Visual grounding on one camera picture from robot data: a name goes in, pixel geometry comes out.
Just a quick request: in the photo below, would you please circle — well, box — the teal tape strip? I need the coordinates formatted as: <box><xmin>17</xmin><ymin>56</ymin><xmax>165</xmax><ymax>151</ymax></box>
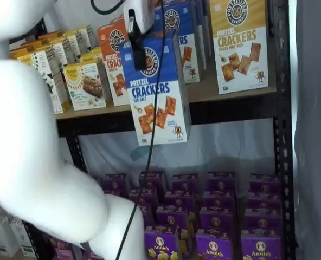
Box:
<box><xmin>130</xmin><ymin>146</ymin><xmax>152</xmax><ymax>161</ymax></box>

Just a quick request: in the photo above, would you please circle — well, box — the purple Annie's snack box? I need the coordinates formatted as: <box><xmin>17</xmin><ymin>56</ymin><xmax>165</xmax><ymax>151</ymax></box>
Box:
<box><xmin>172</xmin><ymin>173</ymin><xmax>200</xmax><ymax>192</ymax></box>
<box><xmin>102</xmin><ymin>173</ymin><xmax>129</xmax><ymax>192</ymax></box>
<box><xmin>203</xmin><ymin>189</ymin><xmax>236</xmax><ymax>209</ymax></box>
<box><xmin>241</xmin><ymin>232</ymin><xmax>283</xmax><ymax>260</ymax></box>
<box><xmin>246</xmin><ymin>192</ymin><xmax>282</xmax><ymax>211</ymax></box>
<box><xmin>156</xmin><ymin>205</ymin><xmax>197</xmax><ymax>231</ymax></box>
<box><xmin>164</xmin><ymin>190</ymin><xmax>196</xmax><ymax>208</ymax></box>
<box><xmin>199</xmin><ymin>207</ymin><xmax>239</xmax><ymax>232</ymax></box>
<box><xmin>195</xmin><ymin>229</ymin><xmax>242</xmax><ymax>260</ymax></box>
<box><xmin>249</xmin><ymin>173</ymin><xmax>281</xmax><ymax>194</ymax></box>
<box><xmin>48</xmin><ymin>238</ymin><xmax>82</xmax><ymax>260</ymax></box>
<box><xmin>128</xmin><ymin>187</ymin><xmax>159</xmax><ymax>211</ymax></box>
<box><xmin>207</xmin><ymin>171</ymin><xmax>236</xmax><ymax>192</ymax></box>
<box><xmin>138</xmin><ymin>170</ymin><xmax>167</xmax><ymax>190</ymax></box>
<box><xmin>243</xmin><ymin>207</ymin><xmax>283</xmax><ymax>235</ymax></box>
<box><xmin>144</xmin><ymin>226</ymin><xmax>194</xmax><ymax>260</ymax></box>

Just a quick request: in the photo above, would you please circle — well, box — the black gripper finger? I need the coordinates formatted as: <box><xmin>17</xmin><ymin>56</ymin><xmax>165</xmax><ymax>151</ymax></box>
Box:
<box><xmin>127</xmin><ymin>10</ymin><xmax>148</xmax><ymax>72</ymax></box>

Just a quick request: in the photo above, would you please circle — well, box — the grey curtain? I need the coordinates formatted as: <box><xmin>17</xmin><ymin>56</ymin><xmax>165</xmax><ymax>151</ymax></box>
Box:
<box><xmin>293</xmin><ymin>0</ymin><xmax>321</xmax><ymax>260</ymax></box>

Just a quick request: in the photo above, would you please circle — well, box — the white grey snack box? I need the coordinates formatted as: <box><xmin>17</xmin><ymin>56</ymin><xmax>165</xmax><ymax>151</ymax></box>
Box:
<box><xmin>62</xmin><ymin>24</ymin><xmax>96</xmax><ymax>55</ymax></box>

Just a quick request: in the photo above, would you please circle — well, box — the brown particleboard shelf board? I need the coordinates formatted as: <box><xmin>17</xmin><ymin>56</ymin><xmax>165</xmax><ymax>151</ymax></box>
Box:
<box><xmin>54</xmin><ymin>90</ymin><xmax>278</xmax><ymax>120</ymax></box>

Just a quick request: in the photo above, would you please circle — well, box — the yellow white snack bar box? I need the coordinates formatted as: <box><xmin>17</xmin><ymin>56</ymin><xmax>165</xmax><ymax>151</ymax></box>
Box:
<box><xmin>78</xmin><ymin>46</ymin><xmax>104</xmax><ymax>66</ymax></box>
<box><xmin>62</xmin><ymin>60</ymin><xmax>107</xmax><ymax>111</ymax></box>

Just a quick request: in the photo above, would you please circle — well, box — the orange white pretzel crackers box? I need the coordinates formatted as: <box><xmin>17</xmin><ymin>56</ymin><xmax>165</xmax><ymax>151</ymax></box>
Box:
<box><xmin>97</xmin><ymin>15</ymin><xmax>131</xmax><ymax>107</ymax></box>

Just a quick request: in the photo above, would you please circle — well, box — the black metal shelf rack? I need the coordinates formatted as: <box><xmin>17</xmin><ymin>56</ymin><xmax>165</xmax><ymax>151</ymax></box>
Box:
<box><xmin>3</xmin><ymin>0</ymin><xmax>298</xmax><ymax>260</ymax></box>

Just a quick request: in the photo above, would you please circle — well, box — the blue white pretzel crackers box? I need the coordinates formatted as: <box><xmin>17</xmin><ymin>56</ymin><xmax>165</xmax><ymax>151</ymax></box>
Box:
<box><xmin>152</xmin><ymin>0</ymin><xmax>206</xmax><ymax>85</ymax></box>
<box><xmin>119</xmin><ymin>29</ymin><xmax>193</xmax><ymax>147</ymax></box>

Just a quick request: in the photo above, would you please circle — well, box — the gold white pretzel crackers box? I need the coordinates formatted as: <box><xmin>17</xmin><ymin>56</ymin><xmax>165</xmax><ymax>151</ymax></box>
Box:
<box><xmin>209</xmin><ymin>0</ymin><xmax>270</xmax><ymax>96</ymax></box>

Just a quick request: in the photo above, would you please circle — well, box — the white backdrop sheet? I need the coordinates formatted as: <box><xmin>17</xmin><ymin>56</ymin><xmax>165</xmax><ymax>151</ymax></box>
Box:
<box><xmin>78</xmin><ymin>119</ymin><xmax>277</xmax><ymax>179</ymax></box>

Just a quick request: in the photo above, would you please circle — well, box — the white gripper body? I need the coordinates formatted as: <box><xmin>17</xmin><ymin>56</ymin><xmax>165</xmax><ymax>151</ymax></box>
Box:
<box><xmin>122</xmin><ymin>0</ymin><xmax>163</xmax><ymax>35</ymax></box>

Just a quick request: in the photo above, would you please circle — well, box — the white box black diamond print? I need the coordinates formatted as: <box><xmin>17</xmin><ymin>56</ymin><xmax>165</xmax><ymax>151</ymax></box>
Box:
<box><xmin>16</xmin><ymin>50</ymin><xmax>70</xmax><ymax>114</ymax></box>
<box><xmin>37</xmin><ymin>36</ymin><xmax>74</xmax><ymax>67</ymax></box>

